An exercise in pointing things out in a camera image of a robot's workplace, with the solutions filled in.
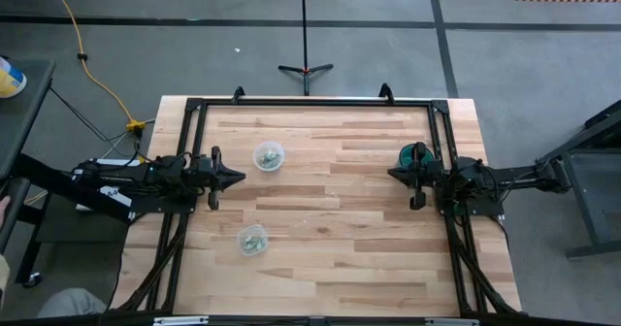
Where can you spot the yellow blue white container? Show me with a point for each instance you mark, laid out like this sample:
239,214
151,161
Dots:
10,79

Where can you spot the black tripod stand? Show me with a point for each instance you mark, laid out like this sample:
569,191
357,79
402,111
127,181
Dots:
304,69

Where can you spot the black stand frame with caster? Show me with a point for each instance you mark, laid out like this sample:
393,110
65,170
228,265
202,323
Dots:
58,185

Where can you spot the silver metal bracket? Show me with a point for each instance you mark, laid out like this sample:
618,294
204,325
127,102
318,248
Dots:
451,322
180,320

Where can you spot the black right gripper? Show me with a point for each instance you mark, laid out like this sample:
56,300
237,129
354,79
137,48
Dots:
421,178

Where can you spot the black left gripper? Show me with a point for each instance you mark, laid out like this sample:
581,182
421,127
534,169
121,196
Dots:
216,190

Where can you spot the teal mug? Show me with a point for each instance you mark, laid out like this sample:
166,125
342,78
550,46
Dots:
406,155

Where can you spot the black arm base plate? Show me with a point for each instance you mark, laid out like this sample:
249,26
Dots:
485,209
160,207

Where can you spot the black side table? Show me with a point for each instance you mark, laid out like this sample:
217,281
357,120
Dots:
19,122

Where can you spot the dark grey metal cart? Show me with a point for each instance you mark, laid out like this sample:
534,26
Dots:
587,144

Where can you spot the person's grey trouser leg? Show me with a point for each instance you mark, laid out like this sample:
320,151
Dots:
73,304

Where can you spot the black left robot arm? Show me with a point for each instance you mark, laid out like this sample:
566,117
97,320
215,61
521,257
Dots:
126,173

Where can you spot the black aluminium table frame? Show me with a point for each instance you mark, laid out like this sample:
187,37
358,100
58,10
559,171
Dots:
315,103

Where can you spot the clear plastic cup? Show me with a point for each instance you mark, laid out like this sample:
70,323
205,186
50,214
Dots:
252,241
259,166

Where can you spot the person's hand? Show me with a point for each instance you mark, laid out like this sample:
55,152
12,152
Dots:
4,208

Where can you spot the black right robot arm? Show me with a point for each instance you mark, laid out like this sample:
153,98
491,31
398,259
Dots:
468,175

